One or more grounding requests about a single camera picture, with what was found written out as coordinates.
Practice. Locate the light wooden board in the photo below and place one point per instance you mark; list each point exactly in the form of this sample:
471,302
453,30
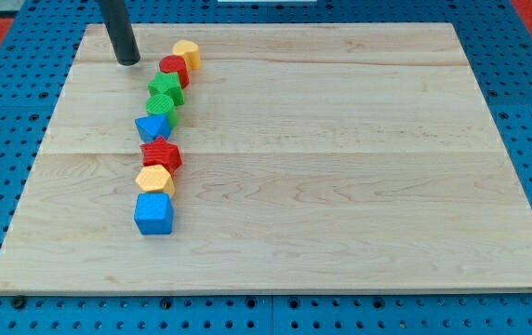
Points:
320,159

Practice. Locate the red star block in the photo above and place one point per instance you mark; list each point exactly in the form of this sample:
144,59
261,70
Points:
161,152

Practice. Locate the yellow hexagon block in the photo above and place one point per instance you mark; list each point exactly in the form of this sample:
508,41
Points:
156,179

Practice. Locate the blue cube block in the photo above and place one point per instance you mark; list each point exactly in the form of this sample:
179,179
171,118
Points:
154,214

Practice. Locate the blue triangle block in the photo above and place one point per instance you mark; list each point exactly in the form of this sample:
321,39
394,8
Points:
152,127

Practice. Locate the green cylinder block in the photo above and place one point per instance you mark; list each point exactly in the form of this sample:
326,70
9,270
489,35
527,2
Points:
162,104

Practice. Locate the green star block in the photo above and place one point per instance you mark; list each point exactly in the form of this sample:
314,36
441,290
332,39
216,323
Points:
167,84

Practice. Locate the red cylinder block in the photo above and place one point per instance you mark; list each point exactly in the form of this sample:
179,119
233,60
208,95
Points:
175,64

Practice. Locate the yellow heart block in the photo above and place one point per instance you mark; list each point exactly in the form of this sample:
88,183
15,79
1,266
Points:
190,52

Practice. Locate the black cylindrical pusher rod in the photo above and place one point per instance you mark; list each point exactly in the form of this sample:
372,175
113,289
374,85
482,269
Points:
118,25

